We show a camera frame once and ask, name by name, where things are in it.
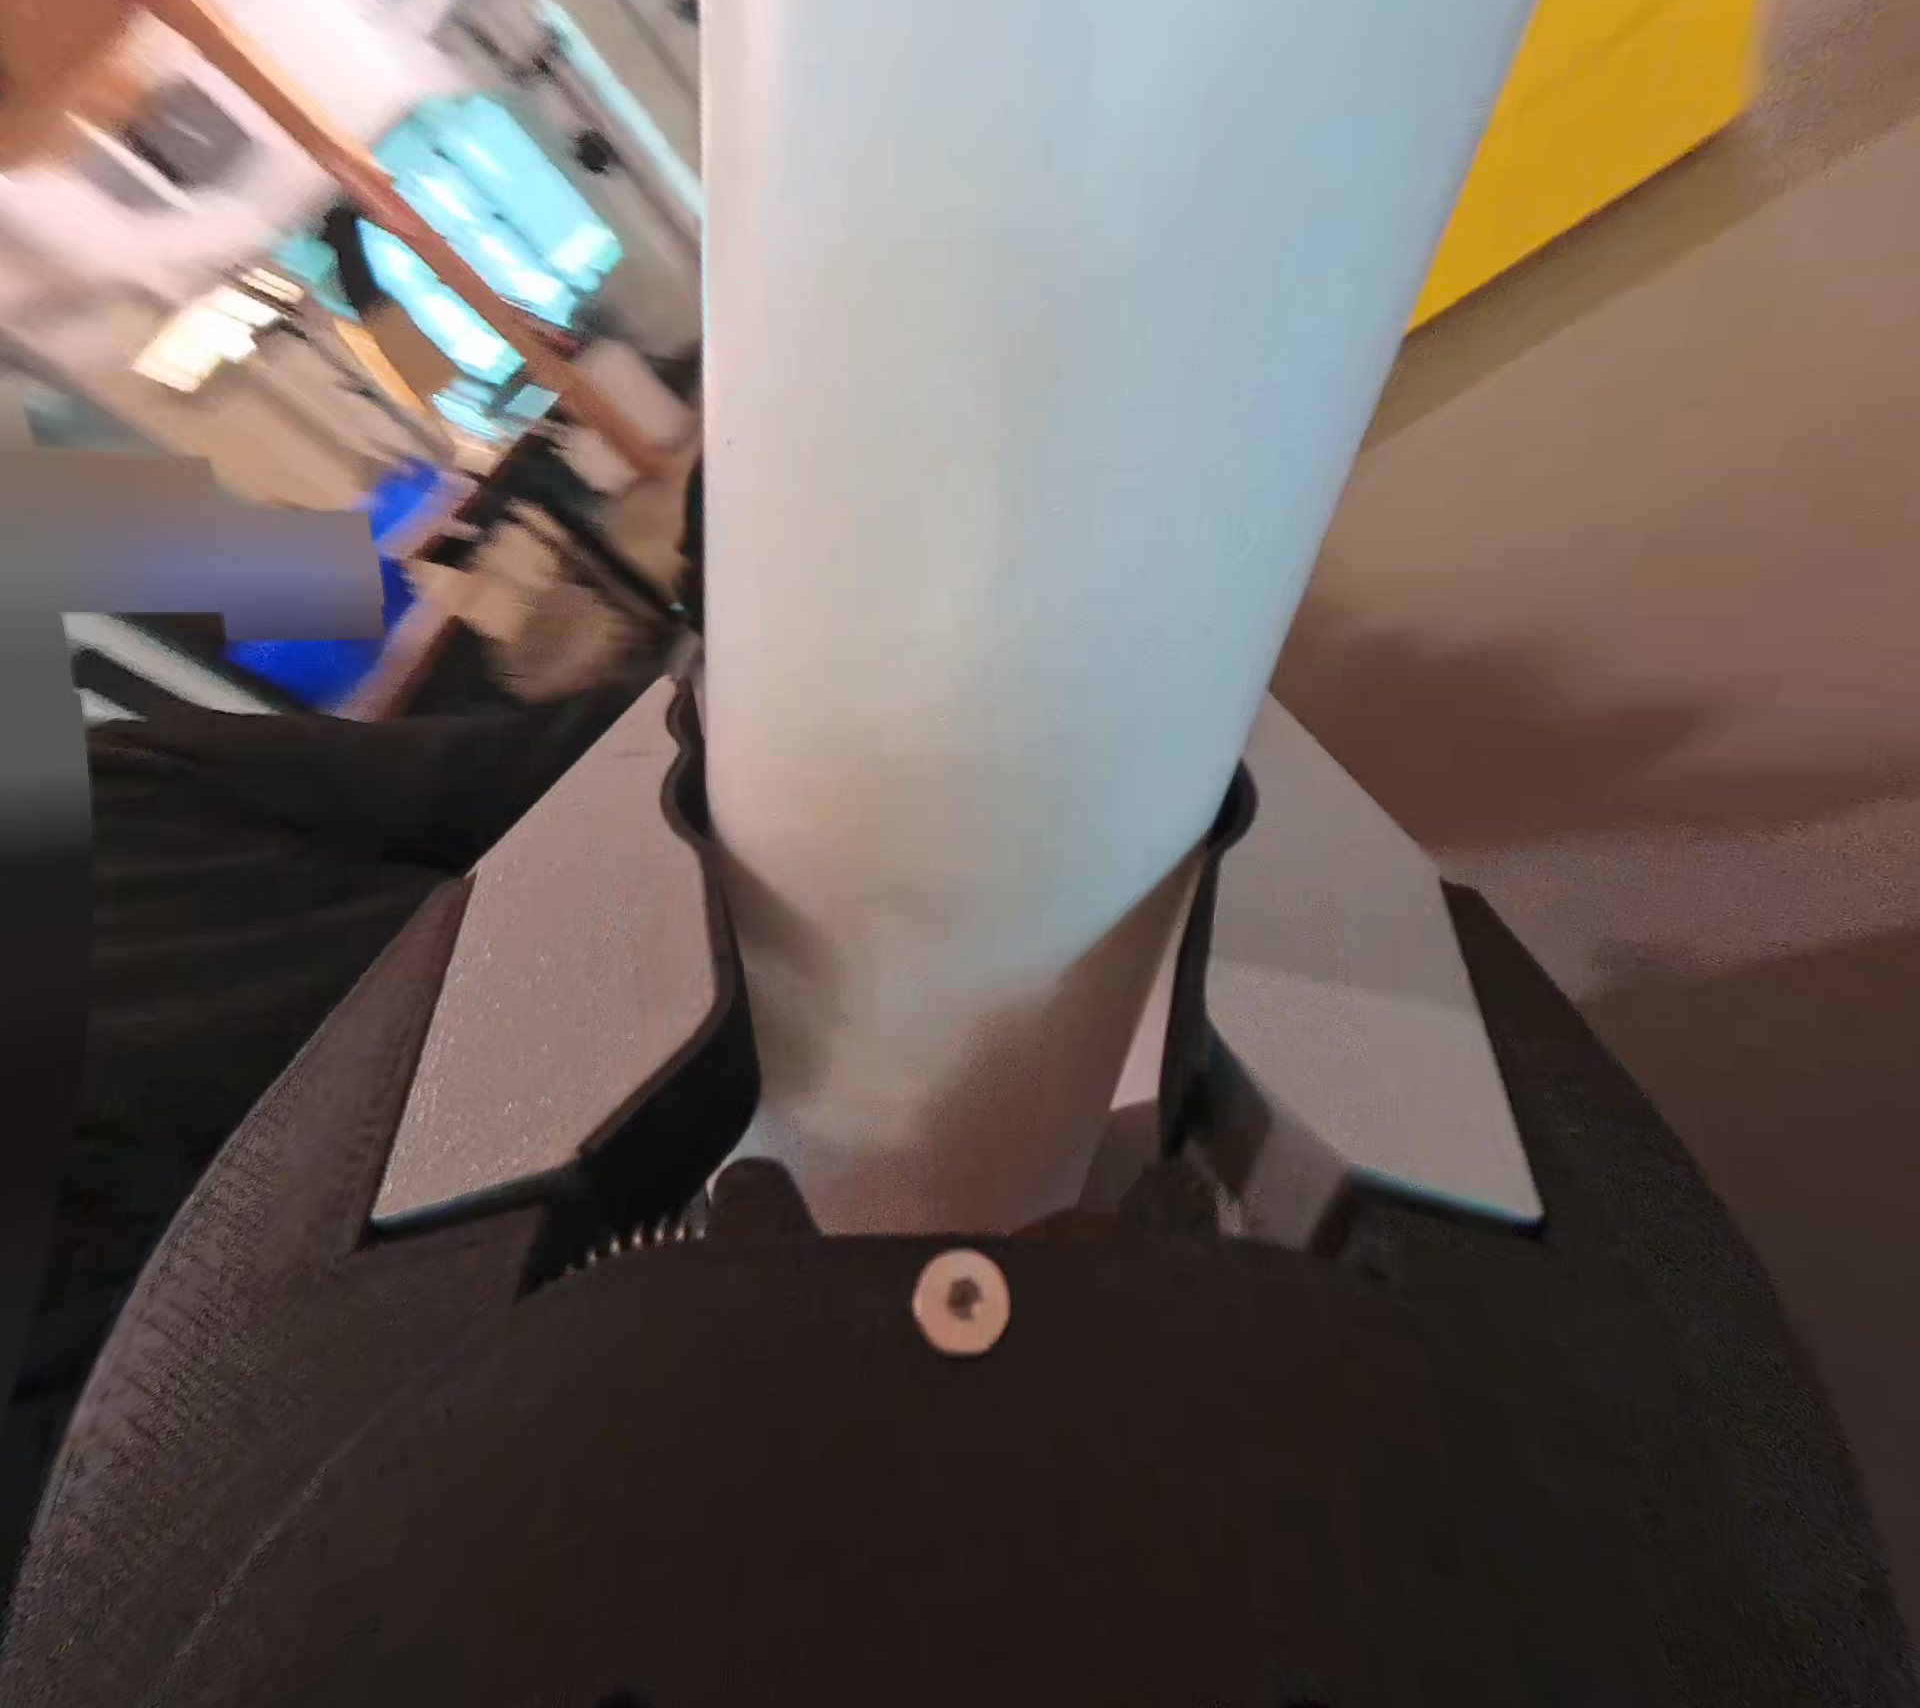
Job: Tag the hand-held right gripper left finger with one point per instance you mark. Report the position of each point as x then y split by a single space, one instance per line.
556 1019

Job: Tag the yellow plastic bin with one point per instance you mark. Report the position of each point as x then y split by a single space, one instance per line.
1636 29

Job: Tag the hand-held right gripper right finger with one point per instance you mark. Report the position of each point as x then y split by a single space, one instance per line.
1351 989

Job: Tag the person's black clothing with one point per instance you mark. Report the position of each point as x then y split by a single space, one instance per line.
240 869

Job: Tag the white bottle with black cap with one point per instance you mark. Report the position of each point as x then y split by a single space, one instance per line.
1050 389

